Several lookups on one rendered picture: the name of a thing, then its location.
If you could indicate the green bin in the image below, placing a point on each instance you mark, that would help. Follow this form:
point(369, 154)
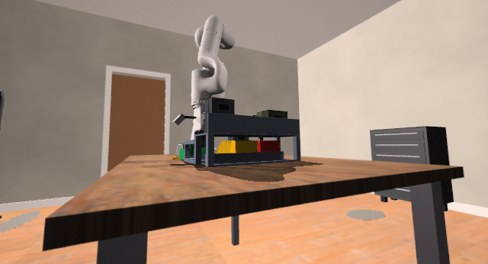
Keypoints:
point(181, 153)

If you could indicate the yellow open bin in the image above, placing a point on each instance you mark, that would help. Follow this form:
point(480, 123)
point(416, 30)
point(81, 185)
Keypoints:
point(238, 146)

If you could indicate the red open bin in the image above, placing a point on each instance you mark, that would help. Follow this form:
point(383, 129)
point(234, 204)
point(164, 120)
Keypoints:
point(268, 145)

